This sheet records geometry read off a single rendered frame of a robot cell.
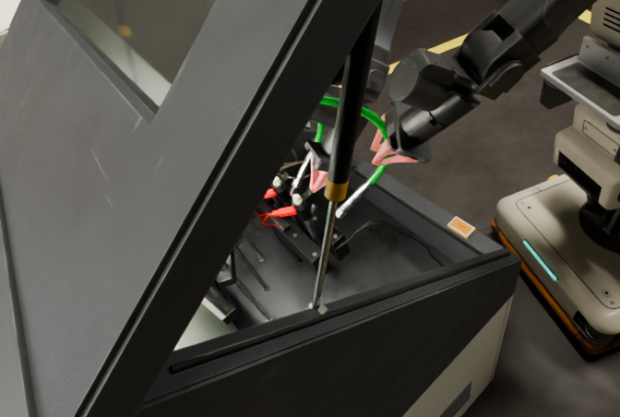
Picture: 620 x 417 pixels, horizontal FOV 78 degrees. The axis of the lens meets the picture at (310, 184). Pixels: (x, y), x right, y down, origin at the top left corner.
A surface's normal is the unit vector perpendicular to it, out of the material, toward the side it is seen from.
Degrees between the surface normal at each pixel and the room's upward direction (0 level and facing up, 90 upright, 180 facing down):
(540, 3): 35
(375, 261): 0
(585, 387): 0
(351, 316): 43
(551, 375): 0
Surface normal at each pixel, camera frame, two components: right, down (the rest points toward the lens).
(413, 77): -0.86, -0.15
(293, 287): -0.28, -0.64
